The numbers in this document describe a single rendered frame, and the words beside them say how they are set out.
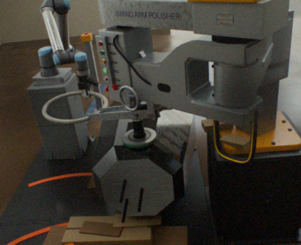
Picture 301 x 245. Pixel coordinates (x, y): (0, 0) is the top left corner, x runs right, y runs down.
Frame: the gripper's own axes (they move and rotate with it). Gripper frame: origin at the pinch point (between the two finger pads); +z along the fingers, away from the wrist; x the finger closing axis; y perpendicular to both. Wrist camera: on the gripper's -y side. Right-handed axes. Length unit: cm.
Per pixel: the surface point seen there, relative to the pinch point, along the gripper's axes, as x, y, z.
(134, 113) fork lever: 64, -54, -22
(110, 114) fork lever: 51, -34, -14
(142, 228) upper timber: 73, -54, 65
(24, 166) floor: -24, 100, 97
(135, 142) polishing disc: 64, -53, -1
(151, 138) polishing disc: 59, -62, -2
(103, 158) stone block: 66, -31, 11
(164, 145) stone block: 53, -69, 7
